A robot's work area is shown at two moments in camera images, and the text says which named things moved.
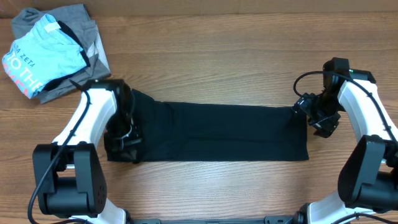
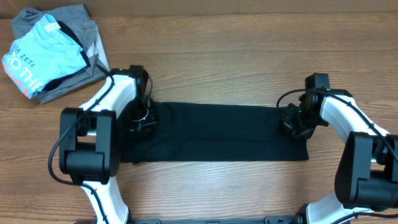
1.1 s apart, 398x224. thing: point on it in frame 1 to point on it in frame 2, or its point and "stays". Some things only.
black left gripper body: (122, 135) to (138, 117)
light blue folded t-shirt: (47, 55) stays
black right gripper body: (324, 116) to (298, 122)
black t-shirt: (173, 131) stays
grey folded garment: (78, 18) stays
